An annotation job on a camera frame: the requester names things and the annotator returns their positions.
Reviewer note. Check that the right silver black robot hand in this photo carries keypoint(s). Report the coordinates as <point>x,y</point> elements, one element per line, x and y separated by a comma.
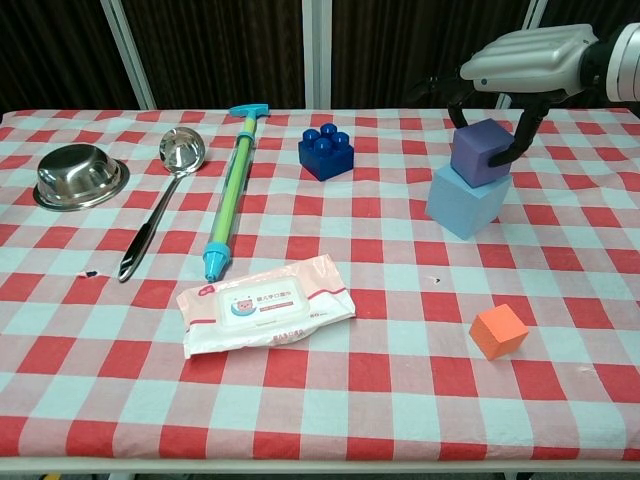
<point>530,60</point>

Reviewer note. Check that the purple cube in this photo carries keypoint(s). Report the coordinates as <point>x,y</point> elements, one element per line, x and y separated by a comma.
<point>475,150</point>

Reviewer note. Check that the small orange cube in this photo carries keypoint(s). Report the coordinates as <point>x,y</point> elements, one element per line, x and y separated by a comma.
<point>497,332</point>

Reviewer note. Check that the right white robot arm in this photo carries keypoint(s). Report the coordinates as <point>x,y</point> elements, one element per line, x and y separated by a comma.
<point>622,62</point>

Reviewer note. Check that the large light blue cube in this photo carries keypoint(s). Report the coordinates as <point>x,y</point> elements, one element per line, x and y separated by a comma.
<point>460,207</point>

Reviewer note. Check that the dark blue toy brick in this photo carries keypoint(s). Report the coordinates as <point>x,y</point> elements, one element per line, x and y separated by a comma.
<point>325,155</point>

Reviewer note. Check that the green blue toy water pump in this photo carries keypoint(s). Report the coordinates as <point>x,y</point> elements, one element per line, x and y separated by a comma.
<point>232,185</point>

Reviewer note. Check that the stainless steel ladle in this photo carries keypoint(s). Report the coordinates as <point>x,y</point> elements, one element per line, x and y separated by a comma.
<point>181,150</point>

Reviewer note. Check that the pink white wet wipes pack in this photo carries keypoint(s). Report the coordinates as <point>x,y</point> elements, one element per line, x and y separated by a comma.
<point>265,310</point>

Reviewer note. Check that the red white checkered tablecloth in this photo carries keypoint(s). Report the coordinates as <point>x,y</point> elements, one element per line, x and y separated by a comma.
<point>320,390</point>

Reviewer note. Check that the stainless steel bowl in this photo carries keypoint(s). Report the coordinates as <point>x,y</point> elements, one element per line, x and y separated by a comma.
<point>80,177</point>

